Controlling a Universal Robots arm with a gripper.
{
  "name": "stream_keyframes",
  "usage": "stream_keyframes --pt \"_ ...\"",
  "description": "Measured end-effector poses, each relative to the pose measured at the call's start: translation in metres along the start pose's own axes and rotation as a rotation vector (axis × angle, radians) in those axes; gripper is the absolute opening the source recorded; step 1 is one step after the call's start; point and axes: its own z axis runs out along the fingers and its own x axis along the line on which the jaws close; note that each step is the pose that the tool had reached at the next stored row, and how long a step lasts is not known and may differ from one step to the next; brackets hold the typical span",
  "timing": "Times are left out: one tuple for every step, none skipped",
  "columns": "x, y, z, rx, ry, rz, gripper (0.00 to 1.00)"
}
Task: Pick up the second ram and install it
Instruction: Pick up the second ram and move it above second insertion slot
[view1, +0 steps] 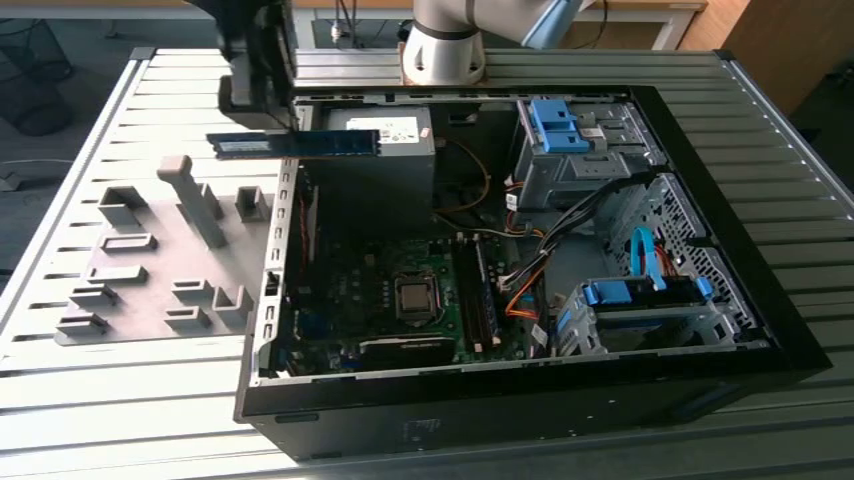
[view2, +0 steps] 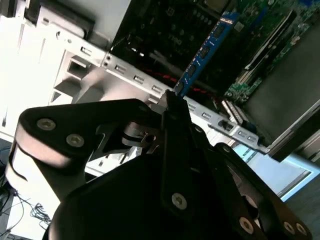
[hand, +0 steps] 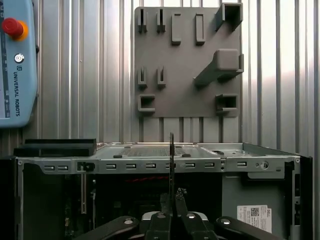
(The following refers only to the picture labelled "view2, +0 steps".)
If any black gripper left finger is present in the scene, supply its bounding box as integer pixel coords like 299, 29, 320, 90
4, 90, 201, 223

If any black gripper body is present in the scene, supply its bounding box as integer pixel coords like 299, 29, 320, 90
41, 154, 234, 240

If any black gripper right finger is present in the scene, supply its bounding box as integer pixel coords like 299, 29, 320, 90
175, 98, 315, 240

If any blue RAM stick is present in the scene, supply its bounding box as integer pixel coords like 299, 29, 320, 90
174, 11, 239, 97

